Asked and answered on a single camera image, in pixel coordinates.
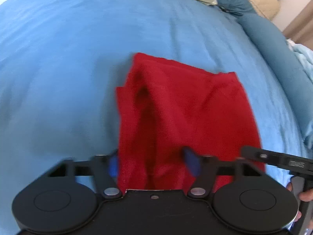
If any pale blue folded blanket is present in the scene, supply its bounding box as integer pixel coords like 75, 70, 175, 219
286, 39, 313, 84

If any red knit sweater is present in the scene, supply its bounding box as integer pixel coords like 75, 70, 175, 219
115, 52, 266, 194

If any bed with blue sheet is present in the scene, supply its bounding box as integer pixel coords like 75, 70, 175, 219
0, 0, 309, 233

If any beige quilted pillow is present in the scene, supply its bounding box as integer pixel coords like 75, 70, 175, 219
232, 0, 280, 21

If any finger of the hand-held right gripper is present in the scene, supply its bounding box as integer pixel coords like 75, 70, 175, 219
241, 146, 313, 172

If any beige curtain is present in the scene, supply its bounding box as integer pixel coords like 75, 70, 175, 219
282, 23, 313, 47

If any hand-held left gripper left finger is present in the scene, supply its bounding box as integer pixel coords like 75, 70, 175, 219
46, 150, 123, 200

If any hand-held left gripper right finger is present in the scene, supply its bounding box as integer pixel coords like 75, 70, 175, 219
182, 146, 266, 200

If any person's right hand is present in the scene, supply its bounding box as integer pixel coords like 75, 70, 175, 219
299, 188, 313, 202

